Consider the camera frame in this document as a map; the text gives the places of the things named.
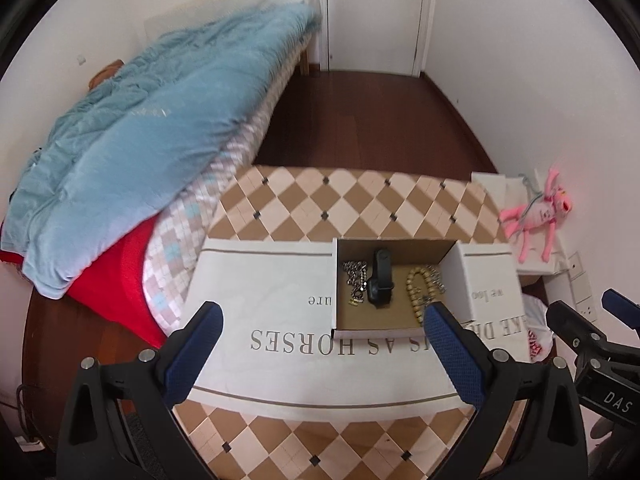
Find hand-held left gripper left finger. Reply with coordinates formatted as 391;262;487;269
57;301;224;480

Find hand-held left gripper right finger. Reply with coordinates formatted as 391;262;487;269
424;301;590;480

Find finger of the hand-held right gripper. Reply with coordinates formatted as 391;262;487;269
601;288;640;331
546;301;608;361

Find cardboard box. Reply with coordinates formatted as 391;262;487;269
331;237;475;339

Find thin silver necklace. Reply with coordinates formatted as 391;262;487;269
424;266;447;306

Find wooden bead bracelet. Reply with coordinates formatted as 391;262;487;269
405;266;436;323

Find black smart band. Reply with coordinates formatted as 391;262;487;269
367;248;396;308

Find thick silver chain bracelet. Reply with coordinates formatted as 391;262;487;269
342;260;371;303

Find white plastic bag red print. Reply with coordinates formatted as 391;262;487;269
522;295;556;363

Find red blanket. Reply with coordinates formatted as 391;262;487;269
0;217;168;348

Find checkered printed tablecloth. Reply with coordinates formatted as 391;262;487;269
172;164;526;480

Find pink plush toy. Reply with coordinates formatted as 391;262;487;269
499;167;575;264

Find checkered bed sheet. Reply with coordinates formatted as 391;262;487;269
142;35;311;341

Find light blue quilt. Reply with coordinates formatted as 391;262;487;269
0;2;321;301

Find brown pillow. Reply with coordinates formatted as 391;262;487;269
89;59;125;91

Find white door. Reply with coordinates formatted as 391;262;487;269
320;0;436;77

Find black cables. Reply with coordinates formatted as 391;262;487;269
15;385;46;453

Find wooden bed frame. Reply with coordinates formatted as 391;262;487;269
297;35;321;76

